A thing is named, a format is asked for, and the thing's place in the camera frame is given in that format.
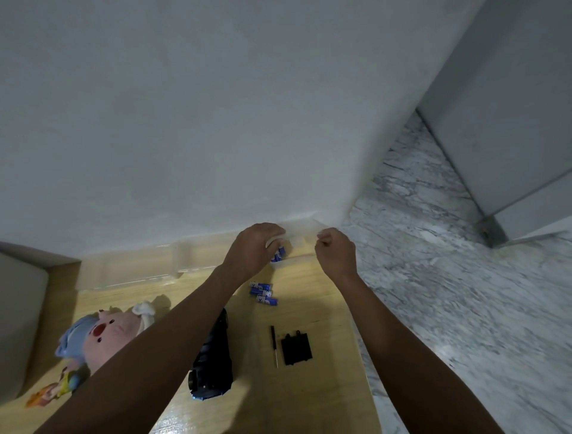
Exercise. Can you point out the person's left hand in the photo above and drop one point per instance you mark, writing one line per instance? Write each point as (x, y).
(250, 250)

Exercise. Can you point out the person's right hand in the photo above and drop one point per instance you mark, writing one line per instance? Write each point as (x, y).
(338, 255)

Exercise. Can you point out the person's right fingers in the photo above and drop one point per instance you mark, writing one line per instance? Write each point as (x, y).
(325, 239)

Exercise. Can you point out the person's left fingers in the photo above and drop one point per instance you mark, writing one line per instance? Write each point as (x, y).
(273, 232)

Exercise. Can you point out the blue battery pack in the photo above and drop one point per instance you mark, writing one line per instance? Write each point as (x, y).
(279, 255)

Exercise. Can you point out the person's left forearm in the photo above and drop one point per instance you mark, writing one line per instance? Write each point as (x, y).
(147, 357)

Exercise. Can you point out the person's right forearm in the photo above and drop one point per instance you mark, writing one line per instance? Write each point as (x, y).
(411, 357)

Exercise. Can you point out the small clear plastic storage box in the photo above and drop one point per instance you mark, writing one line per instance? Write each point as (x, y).
(299, 243)

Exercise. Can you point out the blue battery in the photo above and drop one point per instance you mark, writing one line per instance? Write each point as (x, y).
(267, 301)
(261, 292)
(260, 285)

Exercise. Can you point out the black screwdriver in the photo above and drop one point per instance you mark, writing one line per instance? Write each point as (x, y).
(273, 344)

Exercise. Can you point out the black battery compartment cover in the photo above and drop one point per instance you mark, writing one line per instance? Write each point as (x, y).
(296, 348)

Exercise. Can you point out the black toy vehicle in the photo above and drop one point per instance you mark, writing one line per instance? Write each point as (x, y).
(215, 357)

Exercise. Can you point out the pink plush pig toy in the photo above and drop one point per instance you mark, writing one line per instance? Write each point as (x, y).
(109, 333)

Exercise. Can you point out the white door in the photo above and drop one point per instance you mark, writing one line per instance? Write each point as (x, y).
(505, 111)

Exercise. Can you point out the colourful small toy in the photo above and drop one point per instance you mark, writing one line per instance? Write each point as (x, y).
(53, 389)

